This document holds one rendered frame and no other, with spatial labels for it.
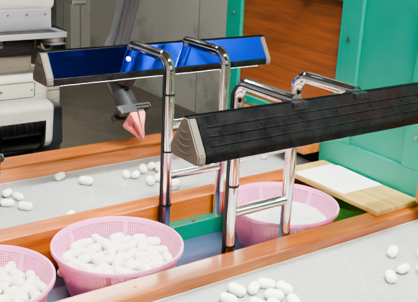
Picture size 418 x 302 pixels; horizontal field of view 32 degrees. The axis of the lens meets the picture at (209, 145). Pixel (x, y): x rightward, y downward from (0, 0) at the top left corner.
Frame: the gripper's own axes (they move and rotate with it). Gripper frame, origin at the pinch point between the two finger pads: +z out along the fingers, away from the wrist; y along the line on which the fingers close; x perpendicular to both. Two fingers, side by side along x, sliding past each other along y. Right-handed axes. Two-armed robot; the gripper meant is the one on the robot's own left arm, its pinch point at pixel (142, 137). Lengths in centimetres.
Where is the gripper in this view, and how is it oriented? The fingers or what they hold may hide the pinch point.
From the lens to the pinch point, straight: 198.5
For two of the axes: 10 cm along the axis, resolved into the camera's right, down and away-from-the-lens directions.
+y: 8.2, -1.5, 5.6
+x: -4.1, 5.3, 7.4
